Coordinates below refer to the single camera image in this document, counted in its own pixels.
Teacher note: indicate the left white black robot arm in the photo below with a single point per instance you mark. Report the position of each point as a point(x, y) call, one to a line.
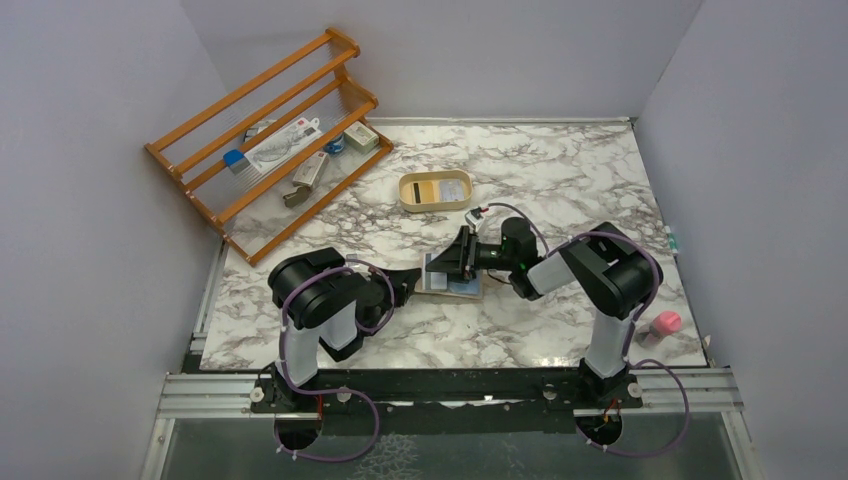
point(331, 302)

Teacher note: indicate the orange wooden shelf rack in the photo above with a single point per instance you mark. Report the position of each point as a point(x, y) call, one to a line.
point(247, 209)

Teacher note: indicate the blue capped item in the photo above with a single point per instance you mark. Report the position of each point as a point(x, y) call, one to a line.
point(235, 161)

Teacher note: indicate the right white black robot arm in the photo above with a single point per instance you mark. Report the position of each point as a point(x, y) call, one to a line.
point(619, 277)

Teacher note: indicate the grey blue credit card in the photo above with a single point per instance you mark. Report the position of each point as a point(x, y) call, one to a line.
point(451, 190)

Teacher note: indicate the beige leather card holder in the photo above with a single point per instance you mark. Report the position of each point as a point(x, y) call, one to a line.
point(419, 290)

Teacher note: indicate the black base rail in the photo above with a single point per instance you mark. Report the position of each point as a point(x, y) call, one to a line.
point(405, 401)

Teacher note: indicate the pink bottle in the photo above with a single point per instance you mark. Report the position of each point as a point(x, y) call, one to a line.
point(663, 325)

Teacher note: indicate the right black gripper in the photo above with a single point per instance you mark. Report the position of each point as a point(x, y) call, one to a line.
point(470, 250)

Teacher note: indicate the white flat package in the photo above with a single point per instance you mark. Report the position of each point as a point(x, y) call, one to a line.
point(283, 144)

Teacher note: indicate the grey card with black stripe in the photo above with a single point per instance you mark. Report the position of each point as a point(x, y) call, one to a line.
point(431, 280)

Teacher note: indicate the blue white tape roll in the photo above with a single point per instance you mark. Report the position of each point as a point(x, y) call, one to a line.
point(336, 145)

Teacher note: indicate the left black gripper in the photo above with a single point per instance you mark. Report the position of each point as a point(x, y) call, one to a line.
point(404, 283)

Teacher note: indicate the beige oval tray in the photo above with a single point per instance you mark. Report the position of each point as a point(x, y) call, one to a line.
point(405, 190)

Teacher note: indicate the grey white stapler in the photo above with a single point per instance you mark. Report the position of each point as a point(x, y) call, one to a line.
point(305, 179)

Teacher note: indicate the green white wall item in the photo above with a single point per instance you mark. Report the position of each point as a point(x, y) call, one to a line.
point(672, 240)

